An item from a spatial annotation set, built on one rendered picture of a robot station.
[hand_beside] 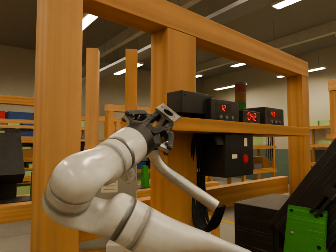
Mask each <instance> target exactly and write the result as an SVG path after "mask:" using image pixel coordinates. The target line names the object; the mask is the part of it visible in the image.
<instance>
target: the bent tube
mask: <svg viewBox="0 0 336 252"><path fill-rule="evenodd" d="M155 111H156V112H158V113H159V114H160V115H159V117H158V119H157V120H156V122H155V124H154V125H153V127H155V128H156V129H157V128H159V127H163V126H165V125H166V124H167V123H168V122H171V123H172V124H174V123H175V122H176V121H178V120H179V119H180V118H181V116H179V115H178V114H177V113H176V112H174V111H173V110H172V109H170V108H169V107H168V106H166V105H165V104H164V103H163V104H162V105H160V106H158V107H157V108H156V109H155ZM148 157H149V159H150V161H151V163H152V165H153V166H154V168H155V169H156V170H157V171H158V172H159V173H160V174H161V175H162V176H163V177H164V178H166V179H167V180H169V181H170V182H172V183H173V184H174V185H176V186H177V187H179V188H180V189H181V190H183V191H184V192H186V193H187V194H188V195H190V196H191V197H193V198H194V199H196V200H197V201H198V202H200V203H201V204H203V205H204V206H205V207H207V208H208V209H210V210H211V211H213V212H214V211H215V209H216V208H217V206H218V205H219V203H220V201H218V200H217V199H215V198H214V197H212V196H211V195H209V194H208V193H207V192H205V191H204V190H202V189H201V188H199V187H198V186H197V185H195V184H194V183H192V182H191V181H189V180H188V179H186V178H185V177H184V176H182V175H181V174H179V173H178V172H176V171H175V170H174V169H172V168H171V167H169V166H168V165H167V164H166V163H165V162H164V160H163V159H162V157H161V155H160V152H159V149H158V150H154V151H152V152H151V153H150V154H149V155H148Z"/></svg>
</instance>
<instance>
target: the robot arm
mask: <svg viewBox="0 0 336 252"><path fill-rule="evenodd" d="M159 116H160V114H159V113H158V112H157V111H156V112H154V113H153V114H148V112H147V111H146V110H127V111H126V112H125V114H124V116H123V118H122V121H123V122H127V123H128V125H127V126H125V127H124V128H122V129H120V130H119V131H117V132H116V133H114V134H113V135H111V136H110V137H109V138H108V139H107V140H106V141H104V142H103V143H101V144H99V145H98V146H96V147H95V148H93V149H88V150H85V151H81V152H78V153H75V154H72V155H70V156H68V157H67V158H65V159H64V160H62V161H61V162H60V163H59V164H58V165H57V166H56V167H55V169H54V170H53V172H52V175H51V177H50V180H49V182H48V184H47V187H46V189H45V191H44V194H43V197H42V207H43V209H44V211H45V213H46V214H47V215H48V216H49V217H50V218H51V219H52V220H53V221H55V222H56V223H58V224H60V225H62V226H64V227H67V228H70V229H74V230H78V231H82V232H86V233H89V234H94V235H99V236H103V237H106V238H108V239H110V240H111V241H114V242H115V243H117V244H119V245H120V246H122V247H124V248H126V249H128V250H130V251H132V252H252V251H250V250H248V249H245V248H243V247H240V246H238V245H236V244H234V243H231V242H229V241H226V240H224V239H222V238H219V237H217V236H215V235H212V234H210V233H208V232H205V231H203V230H200V229H198V228H195V227H192V226H190V225H187V224H185V223H182V222H180V221H177V220H175V219H173V218H171V217H169V216H167V215H165V214H163V213H161V212H159V211H157V210H156V209H154V208H152V207H150V206H148V205H146V204H145V203H143V202H141V201H139V200H137V199H136V198H134V197H132V196H130V195H128V194H126V193H119V194H117V195H115V196H114V197H113V198H111V199H109V200H107V199H102V198H98V197H95V195H96V194H97V192H98V191H99V190H100V189H101V188H102V186H107V185H110V184H113V183H114V182H116V181H117V180H118V179H121V180H122V181H124V182H125V183H126V184H131V183H132V182H133V181H134V180H135V179H136V177H137V175H136V173H135V171H134V169H133V168H134V167H135V166H136V165H138V164H139V163H140V162H141V161H142V160H143V159H144V158H145V157H147V156H148V155H149V154H150V153H151V152H152V151H156V150H158V149H159V150H162V151H163V154H164V155H165V156H168V154H169V153H170V152H171V150H172V149H173V147H174V133H173V132H172V131H170V130H171V129H172V128H173V126H174V124H172V123H171V122H168V123H167V124H166V125H165V126H163V127H161V126H160V127H158V128H155V127H153V126H152V125H151V123H152V124H153V123H154V122H155V121H156V120H157V119H158V117H159ZM162 137H165V139H164V143H163V144H162V143H161V138H162Z"/></svg>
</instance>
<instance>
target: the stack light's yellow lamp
mask: <svg viewBox="0 0 336 252"><path fill-rule="evenodd" d="M235 102H237V103H247V94H246V93H245V92H239V93H236V94H235Z"/></svg>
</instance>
